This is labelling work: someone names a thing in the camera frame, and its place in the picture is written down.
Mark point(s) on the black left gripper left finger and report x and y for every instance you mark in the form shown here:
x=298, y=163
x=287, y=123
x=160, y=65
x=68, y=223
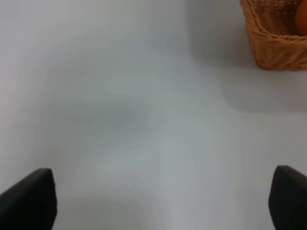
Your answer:
x=30, y=204

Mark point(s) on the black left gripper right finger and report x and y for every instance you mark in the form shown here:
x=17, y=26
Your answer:
x=288, y=199

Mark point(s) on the orange with stem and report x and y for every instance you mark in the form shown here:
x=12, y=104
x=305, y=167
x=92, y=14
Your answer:
x=301, y=18

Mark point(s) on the orange wicker basket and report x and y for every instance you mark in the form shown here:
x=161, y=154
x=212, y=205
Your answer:
x=274, y=40

